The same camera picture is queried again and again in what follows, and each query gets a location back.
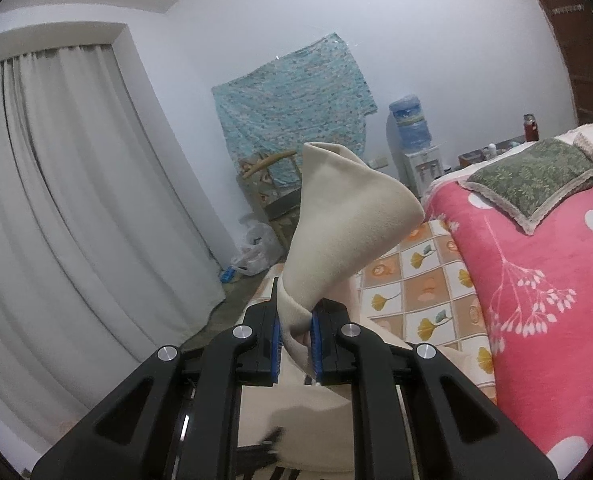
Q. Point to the white plastic bag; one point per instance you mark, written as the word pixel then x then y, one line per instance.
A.
pixel 256 252

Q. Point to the wooden chair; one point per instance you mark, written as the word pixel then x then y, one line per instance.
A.
pixel 271 170

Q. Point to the teal patterned hanging cloth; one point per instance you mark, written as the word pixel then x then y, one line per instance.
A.
pixel 296 105

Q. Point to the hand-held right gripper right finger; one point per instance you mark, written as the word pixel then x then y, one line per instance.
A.
pixel 334 355

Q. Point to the cream jacket with black trim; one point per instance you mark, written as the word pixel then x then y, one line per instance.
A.
pixel 346 220

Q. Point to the white water dispenser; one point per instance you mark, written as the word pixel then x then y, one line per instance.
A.
pixel 424 167

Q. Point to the red bottle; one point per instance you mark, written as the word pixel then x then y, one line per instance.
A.
pixel 530 130

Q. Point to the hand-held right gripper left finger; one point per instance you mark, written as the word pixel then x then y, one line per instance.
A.
pixel 261 355

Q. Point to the white curtain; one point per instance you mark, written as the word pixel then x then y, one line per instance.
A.
pixel 76 235

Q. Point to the green leaf-print pillow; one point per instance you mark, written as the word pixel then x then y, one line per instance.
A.
pixel 531 180

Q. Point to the brown wooden door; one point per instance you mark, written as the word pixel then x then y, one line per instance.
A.
pixel 571 45

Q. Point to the white wall socket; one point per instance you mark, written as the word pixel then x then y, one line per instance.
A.
pixel 379 163

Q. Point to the pink floral blanket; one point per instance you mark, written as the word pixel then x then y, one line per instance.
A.
pixel 551 340

